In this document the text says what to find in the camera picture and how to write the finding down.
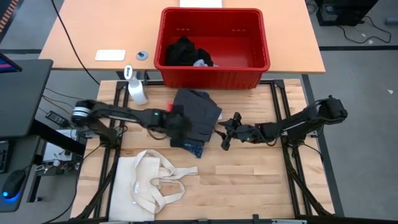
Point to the black garment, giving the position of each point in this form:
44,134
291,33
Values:
183,53

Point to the black side desk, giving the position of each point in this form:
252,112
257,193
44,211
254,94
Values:
21,96

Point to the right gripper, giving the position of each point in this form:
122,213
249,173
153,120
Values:
248,133

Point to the white paper sheet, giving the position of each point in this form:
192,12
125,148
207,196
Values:
200,3

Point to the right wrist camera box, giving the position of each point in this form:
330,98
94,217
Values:
237,118

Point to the white rectangular pad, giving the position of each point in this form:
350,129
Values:
110,55

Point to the computer screen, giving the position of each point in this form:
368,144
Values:
7,65

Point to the light wooden desk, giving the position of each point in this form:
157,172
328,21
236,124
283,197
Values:
109,25

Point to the black computer tower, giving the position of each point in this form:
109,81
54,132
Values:
345,12

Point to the cream canvas tote bag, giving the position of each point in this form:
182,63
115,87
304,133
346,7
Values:
130,186

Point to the grey floor box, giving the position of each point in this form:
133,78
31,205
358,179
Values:
391,20

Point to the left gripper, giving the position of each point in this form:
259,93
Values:
158,119

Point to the black computer mouse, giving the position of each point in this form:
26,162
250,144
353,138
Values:
13,183

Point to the black aluminium table frame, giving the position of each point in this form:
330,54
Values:
121,84

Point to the dark grey garment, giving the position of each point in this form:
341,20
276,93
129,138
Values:
199,115

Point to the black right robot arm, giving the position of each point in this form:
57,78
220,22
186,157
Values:
311,118

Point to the white spray bottle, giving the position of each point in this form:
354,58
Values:
136,88

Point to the black power brick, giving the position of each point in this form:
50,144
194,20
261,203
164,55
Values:
56,118

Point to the black keyboard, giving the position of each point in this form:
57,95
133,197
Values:
3,155

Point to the black panel with orange stripes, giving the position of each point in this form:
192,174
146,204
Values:
9,14

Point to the red plastic laundry bin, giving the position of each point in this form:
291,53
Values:
214,77

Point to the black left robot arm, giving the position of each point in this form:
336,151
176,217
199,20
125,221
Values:
109,113

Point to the light grey small cloth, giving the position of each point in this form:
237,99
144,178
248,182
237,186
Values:
202,63

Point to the white electronics box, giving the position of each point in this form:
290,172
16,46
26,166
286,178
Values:
54,152

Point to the blue plaid pajama pants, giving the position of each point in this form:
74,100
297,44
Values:
194,151

